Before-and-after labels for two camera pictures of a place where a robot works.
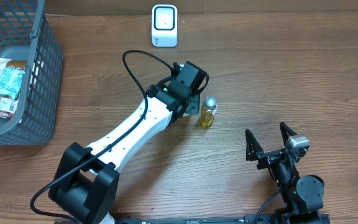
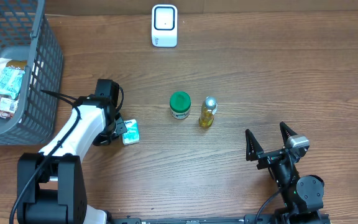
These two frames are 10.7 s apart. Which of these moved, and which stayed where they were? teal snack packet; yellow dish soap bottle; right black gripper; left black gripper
Moved: left black gripper
Stayed: teal snack packet; right black gripper; yellow dish soap bottle
